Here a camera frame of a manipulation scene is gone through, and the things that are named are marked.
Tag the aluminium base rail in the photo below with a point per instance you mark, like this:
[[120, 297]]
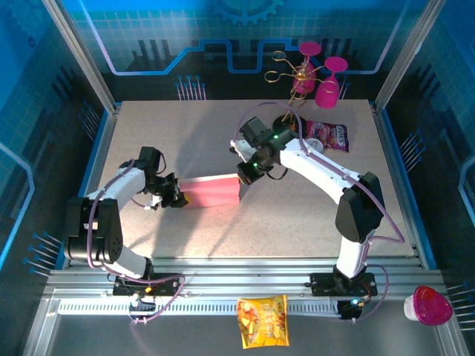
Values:
[[241, 274]]

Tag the purple candy bag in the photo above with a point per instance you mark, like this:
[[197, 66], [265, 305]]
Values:
[[334, 136]]

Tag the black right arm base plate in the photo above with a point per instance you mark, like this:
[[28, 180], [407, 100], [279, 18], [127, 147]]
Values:
[[321, 285]]

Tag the aluminium frame post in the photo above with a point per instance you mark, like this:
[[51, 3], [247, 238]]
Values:
[[83, 55], [402, 55]]

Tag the yellow snack bag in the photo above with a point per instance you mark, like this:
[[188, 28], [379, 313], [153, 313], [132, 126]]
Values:
[[263, 322]]

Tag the small black controller box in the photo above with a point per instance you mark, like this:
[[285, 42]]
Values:
[[350, 313]]

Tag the white cup with pink lid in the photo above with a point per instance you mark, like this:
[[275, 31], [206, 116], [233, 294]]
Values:
[[430, 306]]

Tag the aluminium side rail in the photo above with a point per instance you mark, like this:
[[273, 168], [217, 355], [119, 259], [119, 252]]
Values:
[[395, 167], [104, 148]]

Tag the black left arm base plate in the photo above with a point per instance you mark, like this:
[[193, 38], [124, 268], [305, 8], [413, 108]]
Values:
[[167, 287]]

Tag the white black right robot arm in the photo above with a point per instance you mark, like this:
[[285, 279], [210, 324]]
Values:
[[308, 163]]

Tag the pink wine glass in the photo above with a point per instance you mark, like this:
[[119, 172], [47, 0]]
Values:
[[310, 48], [326, 97]]

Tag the small round white-lidded cup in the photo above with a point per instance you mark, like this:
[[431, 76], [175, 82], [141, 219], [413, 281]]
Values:
[[314, 144]]

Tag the pink white paper box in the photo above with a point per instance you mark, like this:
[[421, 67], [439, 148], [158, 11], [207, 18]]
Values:
[[211, 193]]

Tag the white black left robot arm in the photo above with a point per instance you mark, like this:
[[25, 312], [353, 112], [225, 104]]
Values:
[[118, 185]]

